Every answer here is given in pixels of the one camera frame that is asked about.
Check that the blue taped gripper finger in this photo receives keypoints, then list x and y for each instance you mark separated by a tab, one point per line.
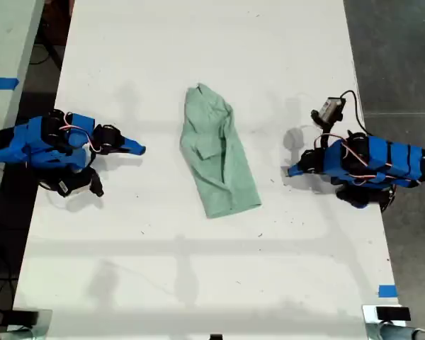
297	169
134	145
118	151

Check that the pale green T-shirt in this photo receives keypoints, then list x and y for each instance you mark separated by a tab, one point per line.
219	159

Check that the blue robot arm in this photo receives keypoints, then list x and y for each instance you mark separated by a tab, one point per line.
379	163
39	145

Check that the white side table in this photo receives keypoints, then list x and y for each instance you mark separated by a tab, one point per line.
7	88

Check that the blue tape strip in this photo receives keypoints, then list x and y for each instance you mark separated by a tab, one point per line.
1	83
388	291

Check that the small black box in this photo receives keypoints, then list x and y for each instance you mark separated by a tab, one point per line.
393	313
25	316

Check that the metal table clamp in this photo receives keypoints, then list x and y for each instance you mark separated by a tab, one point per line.
372	324
42	320

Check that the short black camera stalk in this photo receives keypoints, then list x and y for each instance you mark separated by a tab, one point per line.
322	125
95	182

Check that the grey camera box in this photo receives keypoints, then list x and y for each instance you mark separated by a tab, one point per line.
331	109

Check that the black camera box with label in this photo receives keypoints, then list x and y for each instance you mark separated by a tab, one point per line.
66	186

